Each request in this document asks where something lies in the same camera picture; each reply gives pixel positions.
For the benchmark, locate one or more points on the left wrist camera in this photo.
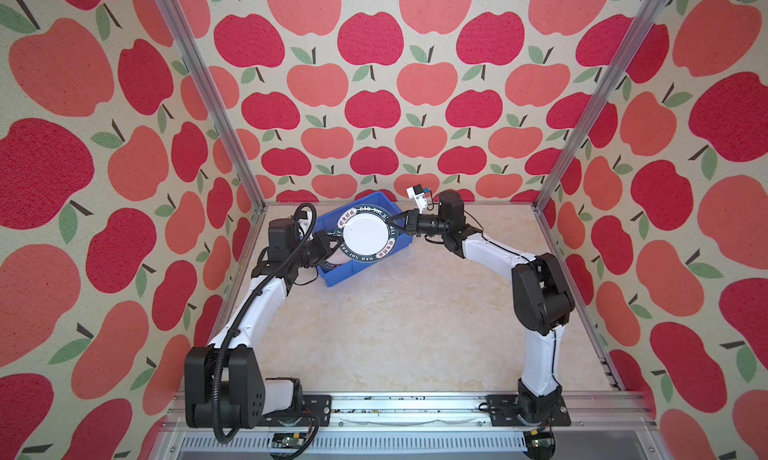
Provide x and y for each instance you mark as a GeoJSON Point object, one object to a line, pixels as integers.
{"type": "Point", "coordinates": [286, 235]}

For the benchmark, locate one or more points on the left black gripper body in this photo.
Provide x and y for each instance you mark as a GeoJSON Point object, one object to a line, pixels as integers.
{"type": "Point", "coordinates": [312, 252]}

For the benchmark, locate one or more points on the right aluminium corner post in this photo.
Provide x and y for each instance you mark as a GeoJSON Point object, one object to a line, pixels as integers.
{"type": "Point", "coordinates": [649, 11]}

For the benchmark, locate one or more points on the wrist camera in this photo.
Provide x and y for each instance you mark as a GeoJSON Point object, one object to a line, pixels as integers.
{"type": "Point", "coordinates": [423, 197]}
{"type": "Point", "coordinates": [286, 235]}

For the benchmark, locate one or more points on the blue plastic bin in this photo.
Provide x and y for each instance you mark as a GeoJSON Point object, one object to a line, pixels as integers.
{"type": "Point", "coordinates": [339, 267]}

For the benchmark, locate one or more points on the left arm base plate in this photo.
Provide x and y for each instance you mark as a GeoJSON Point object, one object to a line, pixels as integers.
{"type": "Point", "coordinates": [319, 406]}

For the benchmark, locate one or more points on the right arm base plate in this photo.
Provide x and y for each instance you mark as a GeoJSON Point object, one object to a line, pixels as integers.
{"type": "Point", "coordinates": [510, 409]}

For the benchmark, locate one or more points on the aluminium corner post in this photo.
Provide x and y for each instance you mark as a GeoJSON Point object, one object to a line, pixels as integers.
{"type": "Point", "coordinates": [649, 11]}
{"type": "Point", "coordinates": [174, 16]}

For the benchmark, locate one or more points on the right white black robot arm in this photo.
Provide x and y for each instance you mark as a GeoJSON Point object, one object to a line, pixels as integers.
{"type": "Point", "coordinates": [542, 299]}

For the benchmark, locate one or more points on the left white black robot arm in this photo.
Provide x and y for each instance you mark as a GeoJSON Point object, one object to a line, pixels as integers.
{"type": "Point", "coordinates": [224, 387]}

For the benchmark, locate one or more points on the aluminium front rail frame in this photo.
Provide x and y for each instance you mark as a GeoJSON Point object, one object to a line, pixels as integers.
{"type": "Point", "coordinates": [428, 425]}

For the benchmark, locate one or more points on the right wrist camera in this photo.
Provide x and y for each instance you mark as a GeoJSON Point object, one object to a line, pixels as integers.
{"type": "Point", "coordinates": [423, 197]}

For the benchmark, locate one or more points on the left aluminium corner post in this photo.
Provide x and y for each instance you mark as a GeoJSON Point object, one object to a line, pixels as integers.
{"type": "Point", "coordinates": [174, 16]}

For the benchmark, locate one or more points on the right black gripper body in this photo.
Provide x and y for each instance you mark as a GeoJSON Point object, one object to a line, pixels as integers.
{"type": "Point", "coordinates": [426, 224]}

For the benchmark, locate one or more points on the green rim plate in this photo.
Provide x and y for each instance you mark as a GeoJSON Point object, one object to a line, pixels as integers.
{"type": "Point", "coordinates": [366, 234]}

